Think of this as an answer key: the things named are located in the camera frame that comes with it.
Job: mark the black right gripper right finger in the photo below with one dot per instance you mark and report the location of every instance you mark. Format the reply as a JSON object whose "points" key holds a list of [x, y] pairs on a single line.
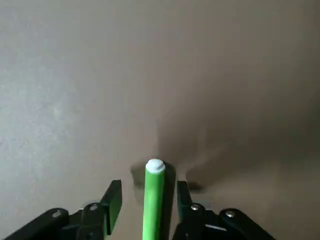
{"points": [[200, 222]]}

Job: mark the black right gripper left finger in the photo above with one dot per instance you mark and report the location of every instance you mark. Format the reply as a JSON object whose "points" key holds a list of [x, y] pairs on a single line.
{"points": [[95, 220]]}

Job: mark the green marker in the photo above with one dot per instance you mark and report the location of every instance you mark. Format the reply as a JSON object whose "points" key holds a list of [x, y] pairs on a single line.
{"points": [[152, 200]]}

